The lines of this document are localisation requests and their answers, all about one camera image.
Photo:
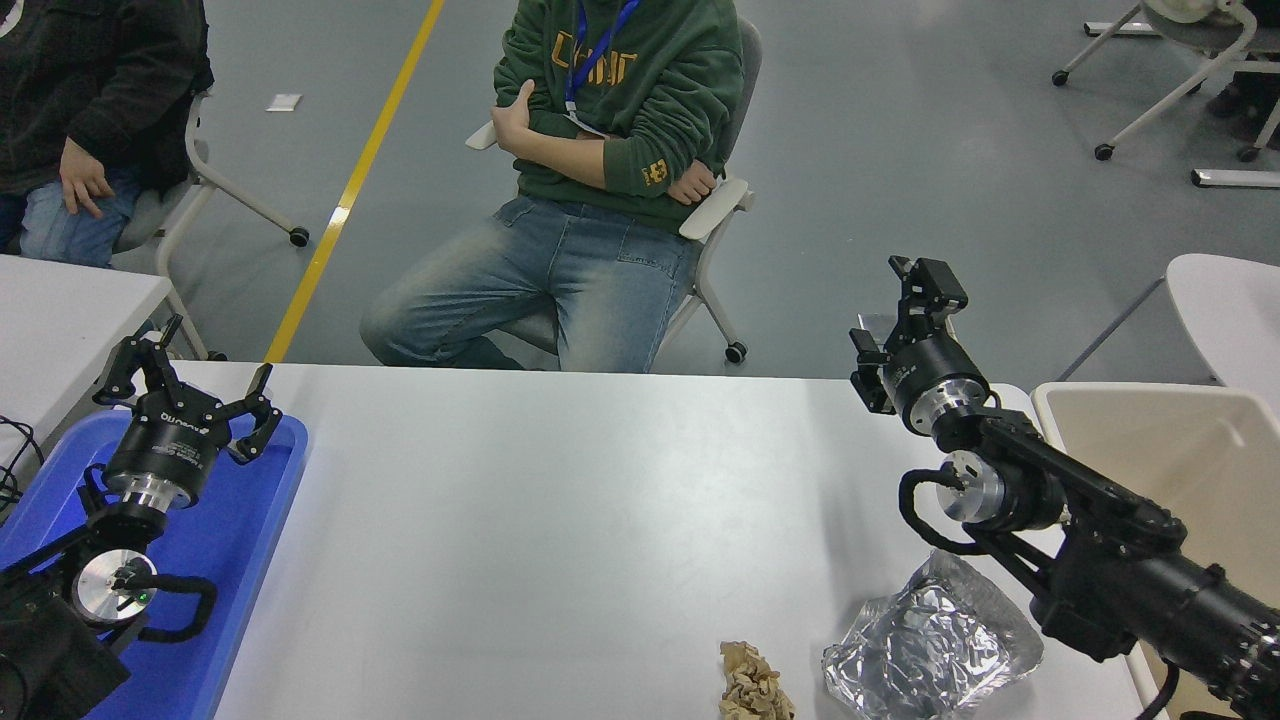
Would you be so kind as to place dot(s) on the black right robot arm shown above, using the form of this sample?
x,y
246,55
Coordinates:
x,y
1130,570

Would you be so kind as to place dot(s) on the person's left hand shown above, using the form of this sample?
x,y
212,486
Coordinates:
x,y
514,120
85,175

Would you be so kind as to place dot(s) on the grey seat white-frame chair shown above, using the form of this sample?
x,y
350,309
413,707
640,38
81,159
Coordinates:
x,y
150,215

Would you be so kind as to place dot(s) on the large pale bin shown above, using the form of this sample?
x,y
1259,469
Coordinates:
x,y
1200,450

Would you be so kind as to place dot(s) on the small white table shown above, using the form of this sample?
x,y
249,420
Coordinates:
x,y
60,320

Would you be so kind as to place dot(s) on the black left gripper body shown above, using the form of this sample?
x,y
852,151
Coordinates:
x,y
163,445

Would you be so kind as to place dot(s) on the blue plastic tray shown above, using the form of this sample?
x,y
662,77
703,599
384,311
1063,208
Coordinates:
x,y
230,560

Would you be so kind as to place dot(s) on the white side table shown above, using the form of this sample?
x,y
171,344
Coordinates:
x,y
1230,300

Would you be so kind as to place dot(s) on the person's right hand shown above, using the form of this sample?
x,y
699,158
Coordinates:
x,y
692,185

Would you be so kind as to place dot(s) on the person's left forearm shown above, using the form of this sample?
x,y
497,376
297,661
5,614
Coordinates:
x,y
565,160

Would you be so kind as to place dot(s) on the crumpled tan paper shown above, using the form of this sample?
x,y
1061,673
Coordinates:
x,y
750,685

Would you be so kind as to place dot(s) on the white metal base bar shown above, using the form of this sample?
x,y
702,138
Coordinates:
x,y
1235,178
1120,29

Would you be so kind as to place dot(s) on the person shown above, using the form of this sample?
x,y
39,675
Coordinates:
x,y
70,80
1240,100
620,260

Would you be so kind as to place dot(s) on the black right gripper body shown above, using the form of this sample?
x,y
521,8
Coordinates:
x,y
930,370

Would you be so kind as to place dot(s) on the grey padded office chair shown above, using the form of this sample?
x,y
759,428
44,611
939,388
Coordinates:
x,y
715,210

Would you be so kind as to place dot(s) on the white-frame wheeled chair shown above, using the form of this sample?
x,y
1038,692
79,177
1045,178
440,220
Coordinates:
x,y
1190,30

